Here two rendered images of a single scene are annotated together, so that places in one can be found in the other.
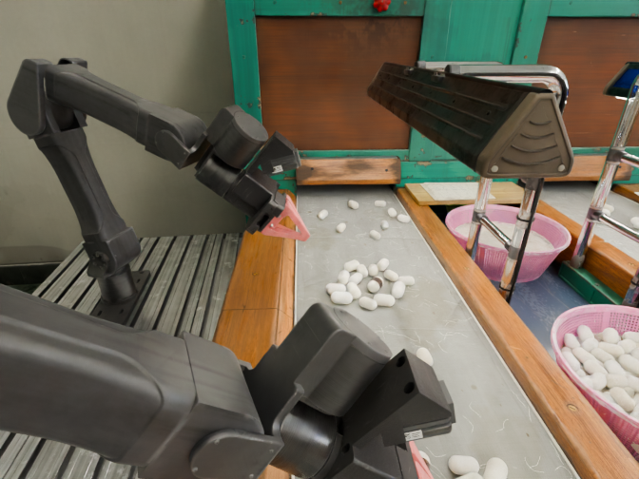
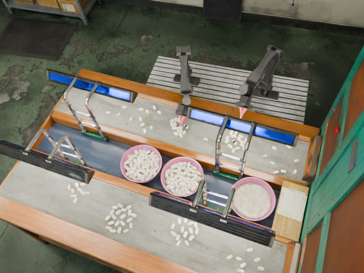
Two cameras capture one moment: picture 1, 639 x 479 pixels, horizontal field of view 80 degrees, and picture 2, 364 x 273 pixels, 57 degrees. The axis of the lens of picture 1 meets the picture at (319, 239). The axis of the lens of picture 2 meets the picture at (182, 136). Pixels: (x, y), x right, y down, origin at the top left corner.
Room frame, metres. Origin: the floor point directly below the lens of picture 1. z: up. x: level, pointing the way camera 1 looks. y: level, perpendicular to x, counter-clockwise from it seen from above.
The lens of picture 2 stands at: (0.83, -1.20, 2.64)
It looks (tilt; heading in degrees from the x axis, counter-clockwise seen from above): 58 degrees down; 120
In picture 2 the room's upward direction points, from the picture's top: 8 degrees counter-clockwise
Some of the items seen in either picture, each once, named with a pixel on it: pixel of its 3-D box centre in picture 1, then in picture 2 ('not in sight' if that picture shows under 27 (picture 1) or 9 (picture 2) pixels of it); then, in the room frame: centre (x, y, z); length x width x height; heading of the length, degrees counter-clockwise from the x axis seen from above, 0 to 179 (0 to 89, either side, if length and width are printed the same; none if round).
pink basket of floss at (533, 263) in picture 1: (500, 242); (251, 200); (0.81, -0.43, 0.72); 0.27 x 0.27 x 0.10
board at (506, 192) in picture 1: (468, 192); (290, 209); (1.02, -0.42, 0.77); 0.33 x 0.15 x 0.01; 93
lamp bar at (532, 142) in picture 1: (424, 94); (241, 123); (0.62, -0.16, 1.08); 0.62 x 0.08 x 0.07; 3
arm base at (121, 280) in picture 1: (116, 283); (265, 90); (0.65, 0.41, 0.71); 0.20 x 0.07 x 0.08; 7
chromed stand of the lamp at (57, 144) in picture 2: not in sight; (60, 161); (-0.33, -0.69, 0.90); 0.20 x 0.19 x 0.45; 3
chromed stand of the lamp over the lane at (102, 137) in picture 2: not in sight; (91, 109); (-0.35, -0.29, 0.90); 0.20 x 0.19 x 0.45; 3
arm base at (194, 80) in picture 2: not in sight; (186, 76); (0.05, 0.34, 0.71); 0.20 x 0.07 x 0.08; 7
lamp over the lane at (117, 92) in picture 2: not in sight; (90, 83); (-0.34, -0.21, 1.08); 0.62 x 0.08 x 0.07; 3
